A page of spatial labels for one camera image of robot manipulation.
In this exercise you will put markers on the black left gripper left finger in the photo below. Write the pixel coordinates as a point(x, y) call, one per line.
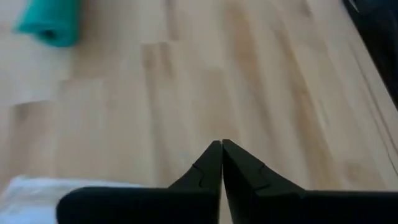
point(140, 205)

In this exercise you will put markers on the teal elastic bandage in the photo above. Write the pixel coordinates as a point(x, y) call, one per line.
point(53, 21)

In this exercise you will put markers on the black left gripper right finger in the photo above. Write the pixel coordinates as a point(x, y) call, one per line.
point(311, 208)

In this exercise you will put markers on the clear plastic bag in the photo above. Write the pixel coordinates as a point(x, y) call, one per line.
point(28, 199)

